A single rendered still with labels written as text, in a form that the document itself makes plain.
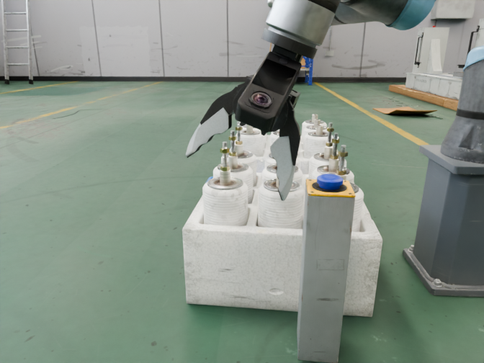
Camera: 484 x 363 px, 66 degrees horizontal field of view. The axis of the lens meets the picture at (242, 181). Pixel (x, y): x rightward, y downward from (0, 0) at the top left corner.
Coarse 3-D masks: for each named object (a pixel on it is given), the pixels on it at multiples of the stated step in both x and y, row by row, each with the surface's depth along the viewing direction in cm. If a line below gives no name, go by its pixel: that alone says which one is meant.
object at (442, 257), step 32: (448, 160) 78; (448, 192) 80; (480, 192) 77; (448, 224) 81; (480, 224) 79; (416, 256) 94; (448, 256) 83; (480, 256) 81; (448, 288) 84; (480, 288) 83
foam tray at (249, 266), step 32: (256, 192) 94; (192, 224) 77; (256, 224) 81; (192, 256) 77; (224, 256) 76; (256, 256) 75; (288, 256) 74; (352, 256) 73; (192, 288) 79; (224, 288) 78; (256, 288) 78; (288, 288) 77; (352, 288) 75
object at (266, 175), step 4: (264, 172) 88; (268, 172) 87; (296, 172) 87; (300, 172) 88; (264, 176) 88; (268, 176) 86; (272, 176) 85; (276, 176) 85; (296, 176) 86; (300, 176) 87; (264, 180) 88; (296, 180) 86; (300, 180) 87; (300, 184) 88
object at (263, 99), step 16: (272, 64) 45; (288, 64) 46; (256, 80) 43; (272, 80) 43; (288, 80) 44; (256, 96) 41; (272, 96) 41; (288, 96) 45; (240, 112) 41; (256, 112) 40; (272, 112) 40; (256, 128) 42
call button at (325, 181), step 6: (324, 174) 60; (330, 174) 60; (318, 180) 58; (324, 180) 57; (330, 180) 57; (336, 180) 57; (342, 180) 57; (324, 186) 57; (330, 186) 57; (336, 186) 57
